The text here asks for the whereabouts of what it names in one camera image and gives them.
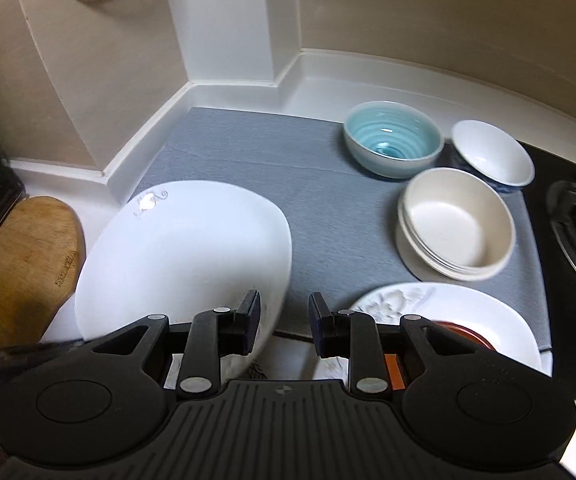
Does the black glass gas stove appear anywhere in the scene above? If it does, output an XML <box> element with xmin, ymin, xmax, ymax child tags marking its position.
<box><xmin>517</xmin><ymin>140</ymin><xmax>576</xmax><ymax>401</ymax></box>

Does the large white plate silver print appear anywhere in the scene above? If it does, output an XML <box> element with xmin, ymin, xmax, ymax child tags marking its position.
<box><xmin>74</xmin><ymin>180</ymin><xmax>293</xmax><ymax>382</ymax></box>

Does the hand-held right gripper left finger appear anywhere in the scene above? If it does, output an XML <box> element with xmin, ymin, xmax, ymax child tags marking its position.
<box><xmin>86</xmin><ymin>289</ymin><xmax>263</xmax><ymax>402</ymax></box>

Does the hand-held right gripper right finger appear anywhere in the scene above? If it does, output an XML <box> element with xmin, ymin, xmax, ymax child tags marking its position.
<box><xmin>308</xmin><ymin>292</ymin><xmax>490</xmax><ymax>401</ymax></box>

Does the cream bowl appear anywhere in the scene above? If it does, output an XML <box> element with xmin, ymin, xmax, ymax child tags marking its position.
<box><xmin>394</xmin><ymin>210</ymin><xmax>500</xmax><ymax>282</ymax></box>
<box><xmin>404</xmin><ymin>167</ymin><xmax>516</xmax><ymax>270</ymax></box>
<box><xmin>398</xmin><ymin>199</ymin><xmax>508</xmax><ymax>277</ymax></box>

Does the red-brown small dish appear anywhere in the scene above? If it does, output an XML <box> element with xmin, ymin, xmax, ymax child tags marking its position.
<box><xmin>430</xmin><ymin>321</ymin><xmax>499</xmax><ymax>354</ymax></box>

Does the teal glazed bowl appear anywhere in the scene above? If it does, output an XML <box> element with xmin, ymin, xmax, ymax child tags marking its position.
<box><xmin>343</xmin><ymin>101</ymin><xmax>444</xmax><ymax>179</ymax></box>

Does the white conical bowl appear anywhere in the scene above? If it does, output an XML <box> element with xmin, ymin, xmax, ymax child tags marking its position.
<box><xmin>450</xmin><ymin>120</ymin><xmax>535</xmax><ymax>195</ymax></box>

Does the orange block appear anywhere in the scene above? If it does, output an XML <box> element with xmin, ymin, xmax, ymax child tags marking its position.
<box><xmin>383</xmin><ymin>354</ymin><xmax>407</xmax><ymax>391</ymax></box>

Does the white embossed plate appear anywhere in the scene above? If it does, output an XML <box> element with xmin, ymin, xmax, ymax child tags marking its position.
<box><xmin>348</xmin><ymin>282</ymin><xmax>554</xmax><ymax>377</ymax></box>

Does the grey countertop mat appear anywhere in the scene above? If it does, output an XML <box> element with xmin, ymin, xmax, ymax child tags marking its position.
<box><xmin>122</xmin><ymin>106</ymin><xmax>554</xmax><ymax>356</ymax></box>

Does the wooden cutting board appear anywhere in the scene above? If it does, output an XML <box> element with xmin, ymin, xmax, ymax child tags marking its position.
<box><xmin>0</xmin><ymin>196</ymin><xmax>87</xmax><ymax>352</ymax></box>

